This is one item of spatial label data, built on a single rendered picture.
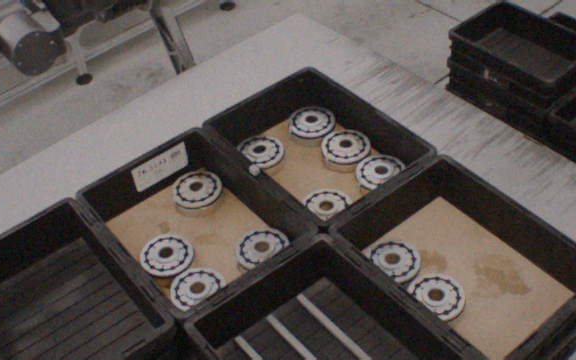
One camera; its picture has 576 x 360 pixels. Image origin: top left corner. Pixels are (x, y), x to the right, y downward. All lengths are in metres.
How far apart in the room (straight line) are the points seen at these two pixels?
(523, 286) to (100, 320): 0.76
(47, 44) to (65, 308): 0.66
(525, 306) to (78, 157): 1.15
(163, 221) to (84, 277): 0.20
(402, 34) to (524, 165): 1.80
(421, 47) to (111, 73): 1.41
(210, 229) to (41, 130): 1.89
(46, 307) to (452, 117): 1.07
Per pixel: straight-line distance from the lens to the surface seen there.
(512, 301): 1.35
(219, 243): 1.45
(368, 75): 2.03
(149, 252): 1.42
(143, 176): 1.53
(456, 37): 2.40
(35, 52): 0.88
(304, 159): 1.59
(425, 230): 1.44
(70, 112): 3.32
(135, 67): 3.48
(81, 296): 1.44
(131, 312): 1.38
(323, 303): 1.33
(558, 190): 1.75
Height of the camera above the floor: 1.89
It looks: 43 degrees down
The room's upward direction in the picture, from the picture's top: 7 degrees counter-clockwise
